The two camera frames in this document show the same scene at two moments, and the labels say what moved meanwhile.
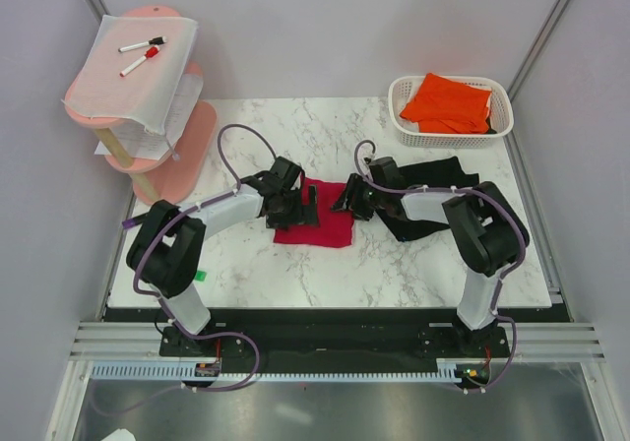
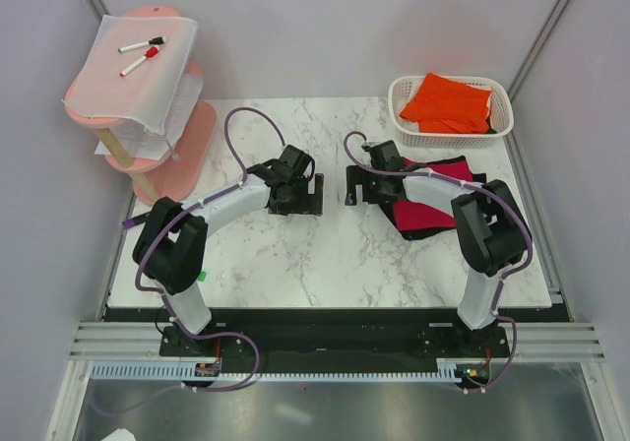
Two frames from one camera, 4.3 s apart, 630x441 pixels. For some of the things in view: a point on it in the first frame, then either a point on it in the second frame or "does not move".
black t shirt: x=443 y=172 does not move
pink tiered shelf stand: x=157 y=180 does not move
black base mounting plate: x=338 y=338 does not move
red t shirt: x=336 y=227 → x=411 y=216
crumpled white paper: x=118 y=434 does not move
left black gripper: x=309 y=217 → x=310 y=204
